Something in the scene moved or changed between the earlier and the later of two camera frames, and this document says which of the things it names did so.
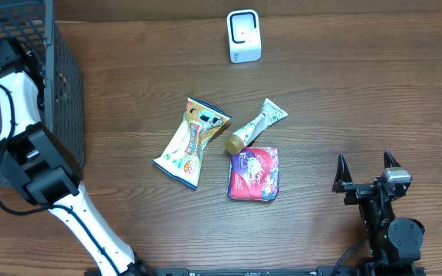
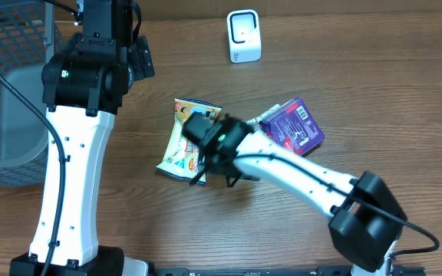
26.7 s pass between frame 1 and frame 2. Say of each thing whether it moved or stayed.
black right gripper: moved
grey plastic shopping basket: stayed
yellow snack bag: moved
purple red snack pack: moved
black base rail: stayed
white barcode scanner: stayed
